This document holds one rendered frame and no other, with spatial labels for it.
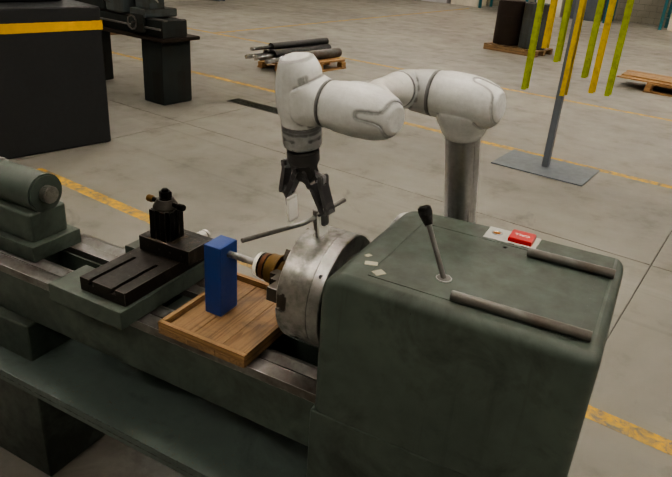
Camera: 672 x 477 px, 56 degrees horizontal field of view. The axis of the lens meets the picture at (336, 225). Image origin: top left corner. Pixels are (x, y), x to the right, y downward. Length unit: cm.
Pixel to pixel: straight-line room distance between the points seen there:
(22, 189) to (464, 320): 156
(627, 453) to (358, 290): 198
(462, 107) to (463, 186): 28
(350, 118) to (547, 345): 58
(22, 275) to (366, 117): 142
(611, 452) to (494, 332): 186
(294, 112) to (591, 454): 217
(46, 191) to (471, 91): 141
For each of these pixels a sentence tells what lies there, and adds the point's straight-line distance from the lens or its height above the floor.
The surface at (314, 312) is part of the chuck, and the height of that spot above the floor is 110.
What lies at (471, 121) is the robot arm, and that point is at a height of 150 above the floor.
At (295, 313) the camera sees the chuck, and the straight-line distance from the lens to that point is 157.
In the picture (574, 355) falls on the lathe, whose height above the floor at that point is 125.
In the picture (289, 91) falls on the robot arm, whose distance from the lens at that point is 133.
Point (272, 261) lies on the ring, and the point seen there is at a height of 112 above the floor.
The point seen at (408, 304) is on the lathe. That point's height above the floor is 124.
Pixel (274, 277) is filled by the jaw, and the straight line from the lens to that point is 167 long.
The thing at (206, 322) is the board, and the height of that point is 88.
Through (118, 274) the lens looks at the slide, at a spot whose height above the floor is 97.
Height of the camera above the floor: 193
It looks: 24 degrees down
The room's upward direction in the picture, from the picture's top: 4 degrees clockwise
